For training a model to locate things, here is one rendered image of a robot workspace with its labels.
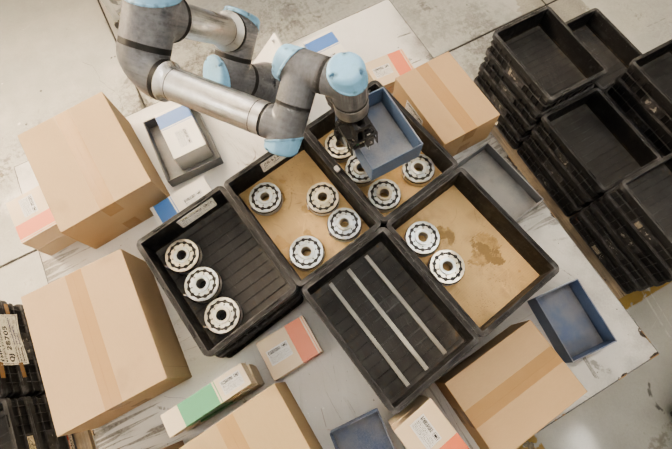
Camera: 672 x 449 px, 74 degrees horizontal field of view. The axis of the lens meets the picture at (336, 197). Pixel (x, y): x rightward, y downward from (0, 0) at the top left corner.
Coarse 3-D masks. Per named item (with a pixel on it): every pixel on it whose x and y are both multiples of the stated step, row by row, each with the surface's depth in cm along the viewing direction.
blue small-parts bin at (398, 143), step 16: (368, 96) 120; (384, 96) 122; (384, 112) 125; (400, 112) 117; (384, 128) 123; (400, 128) 123; (384, 144) 122; (400, 144) 121; (416, 144) 118; (368, 160) 120; (384, 160) 120; (400, 160) 116; (368, 176) 119
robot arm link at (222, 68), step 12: (216, 60) 136; (228, 60) 137; (240, 60) 138; (204, 72) 142; (216, 72) 137; (228, 72) 137; (240, 72) 140; (252, 72) 144; (228, 84) 139; (240, 84) 142; (252, 84) 145
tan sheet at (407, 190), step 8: (344, 168) 146; (360, 168) 146; (400, 168) 146; (416, 168) 145; (384, 176) 145; (392, 176) 145; (400, 176) 145; (400, 184) 144; (408, 184) 144; (408, 192) 143; (416, 192) 142; (400, 200) 142; (384, 216) 140
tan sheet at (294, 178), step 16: (288, 160) 148; (304, 160) 148; (272, 176) 146; (288, 176) 146; (304, 176) 146; (320, 176) 146; (288, 192) 144; (304, 192) 144; (288, 208) 142; (304, 208) 142; (352, 208) 141; (272, 224) 140; (288, 224) 140; (304, 224) 140; (320, 224) 140; (288, 240) 138; (320, 240) 138; (352, 240) 138; (288, 256) 136; (304, 272) 134
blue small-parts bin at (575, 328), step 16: (560, 288) 143; (576, 288) 139; (544, 304) 141; (560, 304) 141; (576, 304) 141; (592, 304) 134; (544, 320) 135; (560, 320) 139; (576, 320) 139; (592, 320) 138; (560, 336) 137; (576, 336) 137; (592, 336) 137; (608, 336) 133; (560, 352) 134; (576, 352) 136; (592, 352) 129
